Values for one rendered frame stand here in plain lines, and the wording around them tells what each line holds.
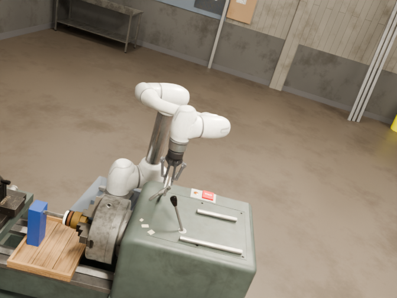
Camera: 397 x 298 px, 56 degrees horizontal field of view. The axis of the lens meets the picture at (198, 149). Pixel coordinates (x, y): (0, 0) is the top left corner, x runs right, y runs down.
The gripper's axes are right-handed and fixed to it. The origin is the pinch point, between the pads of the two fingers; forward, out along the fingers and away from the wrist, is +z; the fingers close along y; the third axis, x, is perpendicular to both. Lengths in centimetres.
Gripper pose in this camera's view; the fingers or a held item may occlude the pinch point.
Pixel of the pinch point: (167, 184)
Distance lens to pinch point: 182.2
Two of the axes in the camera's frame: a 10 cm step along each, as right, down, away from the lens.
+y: -9.7, -2.6, -0.5
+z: -2.5, 8.5, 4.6
